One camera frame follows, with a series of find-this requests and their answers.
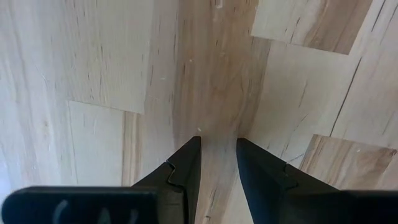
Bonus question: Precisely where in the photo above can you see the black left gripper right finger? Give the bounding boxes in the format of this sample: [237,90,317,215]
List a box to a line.
[236,138,398,224]

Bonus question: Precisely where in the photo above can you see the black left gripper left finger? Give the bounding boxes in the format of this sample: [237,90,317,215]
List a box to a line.
[1,136,202,224]

